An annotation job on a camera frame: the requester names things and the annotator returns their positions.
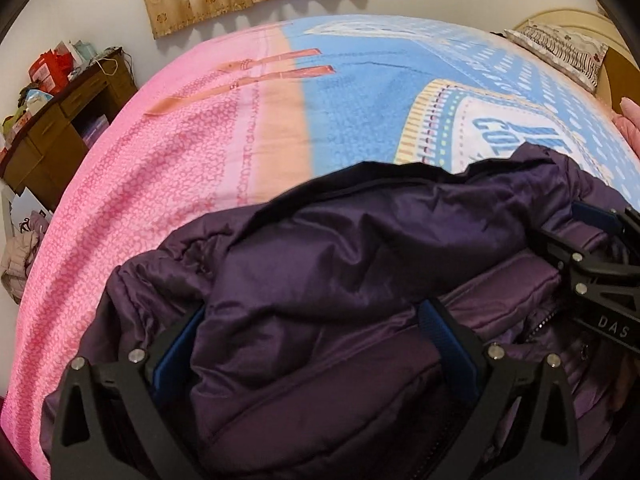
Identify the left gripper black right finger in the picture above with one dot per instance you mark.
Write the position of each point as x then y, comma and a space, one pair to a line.
521, 422

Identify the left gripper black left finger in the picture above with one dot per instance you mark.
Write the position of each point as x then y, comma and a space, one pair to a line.
132, 418

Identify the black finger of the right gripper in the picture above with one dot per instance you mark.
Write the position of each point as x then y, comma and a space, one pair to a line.
625, 225
566, 258

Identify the dark purple puffer jacket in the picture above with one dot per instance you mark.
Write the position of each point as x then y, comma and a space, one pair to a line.
310, 362

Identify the pile of beige clothes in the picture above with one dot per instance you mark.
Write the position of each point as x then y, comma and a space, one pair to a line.
20, 252

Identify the folded pink quilt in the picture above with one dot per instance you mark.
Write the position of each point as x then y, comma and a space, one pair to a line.
628, 123

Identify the cream wooden headboard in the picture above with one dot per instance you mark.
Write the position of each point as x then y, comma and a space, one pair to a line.
619, 77

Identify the grey patterned pillow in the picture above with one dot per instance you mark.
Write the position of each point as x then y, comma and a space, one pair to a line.
577, 56

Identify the brown wooden desk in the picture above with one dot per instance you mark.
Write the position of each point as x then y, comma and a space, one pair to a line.
49, 149

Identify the pink and blue bed blanket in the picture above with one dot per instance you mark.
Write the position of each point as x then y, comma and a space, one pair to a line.
242, 118

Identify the red gift bag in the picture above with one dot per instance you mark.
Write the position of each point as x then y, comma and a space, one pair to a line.
50, 71

